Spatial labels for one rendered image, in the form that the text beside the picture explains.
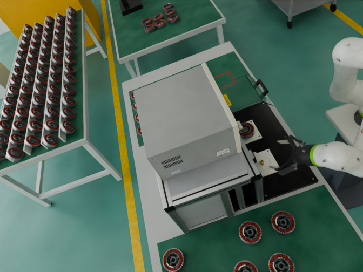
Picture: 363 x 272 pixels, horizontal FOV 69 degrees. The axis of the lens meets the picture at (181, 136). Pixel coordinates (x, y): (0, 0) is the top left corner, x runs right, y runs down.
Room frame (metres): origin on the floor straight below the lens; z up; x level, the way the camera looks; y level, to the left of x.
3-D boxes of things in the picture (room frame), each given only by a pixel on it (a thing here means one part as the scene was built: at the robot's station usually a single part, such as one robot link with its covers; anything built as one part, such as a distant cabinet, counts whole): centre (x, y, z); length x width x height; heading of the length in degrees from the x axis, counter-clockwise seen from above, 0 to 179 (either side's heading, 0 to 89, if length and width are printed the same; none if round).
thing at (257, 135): (0.93, -0.38, 0.78); 0.15 x 0.15 x 0.01; 85
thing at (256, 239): (0.38, -0.12, 0.77); 0.11 x 0.11 x 0.04
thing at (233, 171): (0.84, -0.05, 1.09); 0.68 x 0.44 x 0.05; 175
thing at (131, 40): (3.20, -0.36, 0.38); 1.85 x 1.10 x 0.75; 175
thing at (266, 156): (0.69, -0.36, 0.78); 0.15 x 0.15 x 0.01; 85
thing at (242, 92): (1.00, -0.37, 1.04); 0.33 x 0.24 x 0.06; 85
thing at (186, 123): (0.85, -0.05, 1.22); 0.44 x 0.39 x 0.20; 175
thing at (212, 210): (0.52, 0.06, 0.91); 0.28 x 0.03 x 0.32; 85
